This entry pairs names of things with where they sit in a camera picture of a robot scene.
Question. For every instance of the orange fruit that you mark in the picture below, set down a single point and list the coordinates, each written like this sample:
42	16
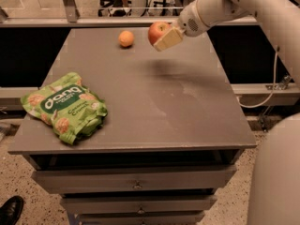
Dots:
126	39

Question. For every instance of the middle grey drawer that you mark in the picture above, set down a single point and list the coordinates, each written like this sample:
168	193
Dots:
138	204

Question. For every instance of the black office chair base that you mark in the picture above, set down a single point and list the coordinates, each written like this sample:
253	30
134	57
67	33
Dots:
120	8

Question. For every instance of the black leather shoe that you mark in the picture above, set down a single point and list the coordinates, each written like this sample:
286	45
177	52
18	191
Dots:
11	210

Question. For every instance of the grey drawer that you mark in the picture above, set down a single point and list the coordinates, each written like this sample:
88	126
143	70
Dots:
160	218
134	179
138	204

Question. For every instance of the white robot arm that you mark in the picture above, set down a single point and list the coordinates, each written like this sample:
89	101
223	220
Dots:
278	19

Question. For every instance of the grey drawer cabinet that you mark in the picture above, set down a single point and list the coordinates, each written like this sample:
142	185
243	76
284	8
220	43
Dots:
166	109

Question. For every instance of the red apple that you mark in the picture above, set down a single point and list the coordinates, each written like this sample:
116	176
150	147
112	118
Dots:
157	30

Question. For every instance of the metal railing frame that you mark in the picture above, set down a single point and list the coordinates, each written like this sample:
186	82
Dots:
75	20

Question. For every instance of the top grey drawer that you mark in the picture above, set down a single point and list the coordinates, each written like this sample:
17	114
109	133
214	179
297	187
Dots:
134	179

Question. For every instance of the green snack chip bag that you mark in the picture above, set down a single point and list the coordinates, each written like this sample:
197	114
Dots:
71	109

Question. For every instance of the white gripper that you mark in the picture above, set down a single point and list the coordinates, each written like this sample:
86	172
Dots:
189	22

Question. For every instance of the bottom grey drawer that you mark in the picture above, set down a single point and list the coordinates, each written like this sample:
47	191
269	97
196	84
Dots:
160	218

